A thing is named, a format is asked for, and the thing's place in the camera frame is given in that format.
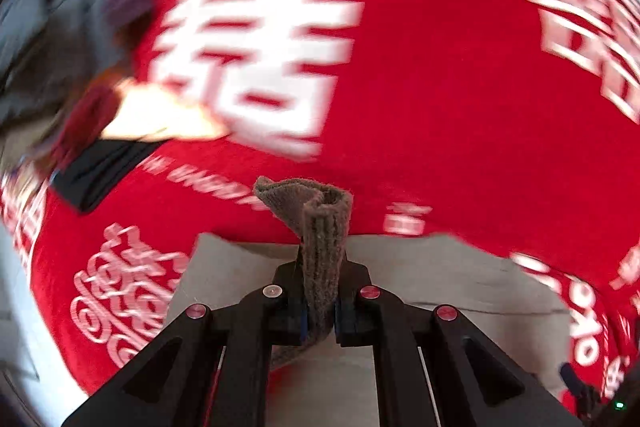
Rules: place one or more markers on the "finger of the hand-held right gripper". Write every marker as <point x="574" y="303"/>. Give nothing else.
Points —
<point x="571" y="378"/>

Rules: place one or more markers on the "pile of mixed clothes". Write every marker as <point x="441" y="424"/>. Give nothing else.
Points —
<point x="55" y="47"/>

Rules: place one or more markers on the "red printed blanket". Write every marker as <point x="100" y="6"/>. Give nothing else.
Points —
<point x="425" y="82"/>

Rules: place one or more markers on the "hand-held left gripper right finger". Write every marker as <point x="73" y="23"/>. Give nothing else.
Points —
<point x="342" y="319"/>

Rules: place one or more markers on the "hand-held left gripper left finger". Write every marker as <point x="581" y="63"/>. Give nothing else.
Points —
<point x="299" y="322"/>

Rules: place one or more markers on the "cream cloth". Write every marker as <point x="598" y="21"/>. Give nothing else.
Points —
<point x="155" y="114"/>

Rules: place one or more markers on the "dark red cloth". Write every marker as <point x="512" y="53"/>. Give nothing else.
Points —
<point x="87" y="122"/>

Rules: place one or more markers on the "black cloth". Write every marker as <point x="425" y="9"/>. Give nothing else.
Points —
<point x="95" y="174"/>

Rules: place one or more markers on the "grey fleece small cloth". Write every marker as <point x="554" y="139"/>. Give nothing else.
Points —
<point x="320" y="227"/>

